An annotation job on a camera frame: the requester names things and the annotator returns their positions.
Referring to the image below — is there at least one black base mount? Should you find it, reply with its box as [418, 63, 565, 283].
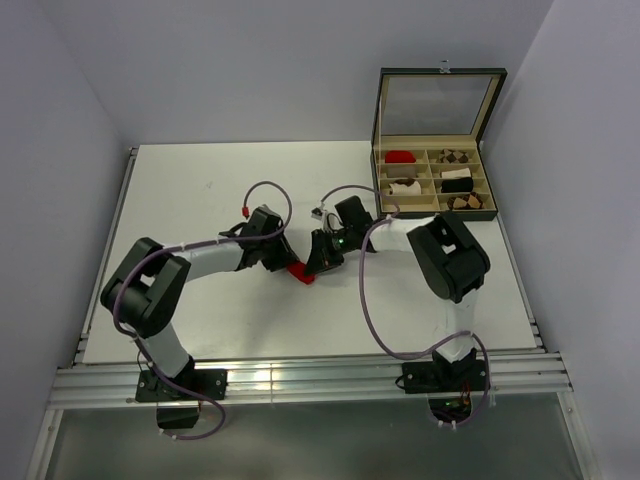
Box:
[395, 358, 488, 423]
[134, 369, 227, 436]

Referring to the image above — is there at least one rolled red sock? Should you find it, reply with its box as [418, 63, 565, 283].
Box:
[384, 150, 416, 164]

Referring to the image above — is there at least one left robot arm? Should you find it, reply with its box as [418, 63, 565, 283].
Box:
[100, 205, 305, 399]

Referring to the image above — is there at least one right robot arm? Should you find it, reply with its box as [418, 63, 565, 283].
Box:
[303, 196, 491, 390]

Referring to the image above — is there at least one red sock white pattern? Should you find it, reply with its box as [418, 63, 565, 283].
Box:
[286, 261, 316, 285]

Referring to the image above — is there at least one beige sock brown toe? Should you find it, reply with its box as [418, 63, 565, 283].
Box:
[389, 179, 422, 196]

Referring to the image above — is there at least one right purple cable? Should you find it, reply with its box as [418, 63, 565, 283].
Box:
[319, 184, 491, 427]

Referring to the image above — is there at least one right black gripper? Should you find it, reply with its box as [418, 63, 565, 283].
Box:
[304, 228, 356, 277]

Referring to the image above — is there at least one purple cable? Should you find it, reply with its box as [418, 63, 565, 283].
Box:
[113, 180, 294, 441]
[319, 184, 491, 427]

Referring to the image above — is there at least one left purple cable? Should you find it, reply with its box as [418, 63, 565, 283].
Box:
[113, 180, 294, 441]

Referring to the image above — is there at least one rolled checkered sock upper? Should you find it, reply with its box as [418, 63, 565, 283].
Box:
[438, 149, 470, 164]

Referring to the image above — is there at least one black compartment storage box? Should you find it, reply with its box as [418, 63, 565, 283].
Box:
[370, 66, 508, 221]

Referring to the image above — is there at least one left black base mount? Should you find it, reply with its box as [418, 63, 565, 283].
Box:
[134, 369, 227, 436]

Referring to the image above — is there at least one rolled white black sock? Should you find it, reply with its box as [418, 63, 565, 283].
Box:
[441, 168, 472, 180]

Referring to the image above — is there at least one rolled checkered sock lower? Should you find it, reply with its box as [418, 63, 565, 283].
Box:
[446, 191, 485, 211]

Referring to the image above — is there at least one rolled checkered sock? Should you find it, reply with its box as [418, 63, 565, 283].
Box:
[446, 191, 485, 211]
[438, 149, 470, 164]

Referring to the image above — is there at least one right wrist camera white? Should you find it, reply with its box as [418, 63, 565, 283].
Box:
[311, 203, 329, 222]

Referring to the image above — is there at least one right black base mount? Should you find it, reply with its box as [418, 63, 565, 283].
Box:
[395, 358, 488, 423]

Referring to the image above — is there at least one aluminium frame rail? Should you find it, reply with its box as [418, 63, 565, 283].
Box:
[47, 352, 573, 410]

